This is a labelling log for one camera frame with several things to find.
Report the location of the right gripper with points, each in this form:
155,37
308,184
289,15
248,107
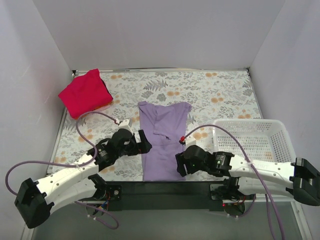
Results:
184,162

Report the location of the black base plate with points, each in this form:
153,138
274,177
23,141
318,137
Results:
179,195

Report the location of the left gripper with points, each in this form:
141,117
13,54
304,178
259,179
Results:
139,144

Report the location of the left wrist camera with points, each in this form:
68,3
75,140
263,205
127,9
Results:
125,124

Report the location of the purple t shirt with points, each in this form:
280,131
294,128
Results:
163,127

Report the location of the orange folded t shirt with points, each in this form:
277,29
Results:
89,109

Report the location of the red folded t shirt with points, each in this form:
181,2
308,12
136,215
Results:
88,90

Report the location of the floral table mat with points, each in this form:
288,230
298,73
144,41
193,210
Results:
211,94

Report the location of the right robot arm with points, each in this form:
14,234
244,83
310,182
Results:
299,180

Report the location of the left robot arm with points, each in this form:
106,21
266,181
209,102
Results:
36,200

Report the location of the white plastic basket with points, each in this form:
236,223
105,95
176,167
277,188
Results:
262,143

